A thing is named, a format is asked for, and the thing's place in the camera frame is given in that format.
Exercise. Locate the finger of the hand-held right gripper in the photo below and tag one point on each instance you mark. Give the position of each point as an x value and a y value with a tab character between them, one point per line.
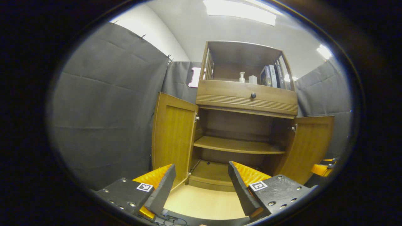
320	169

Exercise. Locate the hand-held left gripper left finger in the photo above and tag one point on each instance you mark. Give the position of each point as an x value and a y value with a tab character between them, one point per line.
163	191

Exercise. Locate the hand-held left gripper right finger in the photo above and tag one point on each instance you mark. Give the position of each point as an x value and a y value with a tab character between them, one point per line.
241	191

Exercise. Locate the wooden shoe cabinet door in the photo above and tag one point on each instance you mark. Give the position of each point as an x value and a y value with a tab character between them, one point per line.
307	147
172	141

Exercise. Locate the wooden double-door shoe cabinet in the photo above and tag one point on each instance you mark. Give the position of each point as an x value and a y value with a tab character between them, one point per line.
235	125

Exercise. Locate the wooden inner cabinet shelf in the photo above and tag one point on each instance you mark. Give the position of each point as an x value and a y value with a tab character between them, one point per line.
235	145

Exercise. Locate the wooden cabinet drawer with knob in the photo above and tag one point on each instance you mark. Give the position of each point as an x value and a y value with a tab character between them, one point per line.
220	92

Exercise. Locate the grey-blue upright book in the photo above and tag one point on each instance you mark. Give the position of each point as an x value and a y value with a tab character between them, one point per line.
273	77

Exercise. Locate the small white box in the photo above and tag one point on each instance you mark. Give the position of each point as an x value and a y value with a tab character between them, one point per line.
252	80

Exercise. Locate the white pump bottle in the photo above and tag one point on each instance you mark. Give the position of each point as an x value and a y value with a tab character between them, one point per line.
241	78

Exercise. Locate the small ceiling light panel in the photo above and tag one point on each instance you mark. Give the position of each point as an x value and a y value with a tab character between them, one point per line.
324	51

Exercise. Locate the long ceiling light panel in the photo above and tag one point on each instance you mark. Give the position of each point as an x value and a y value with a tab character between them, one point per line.
241	11

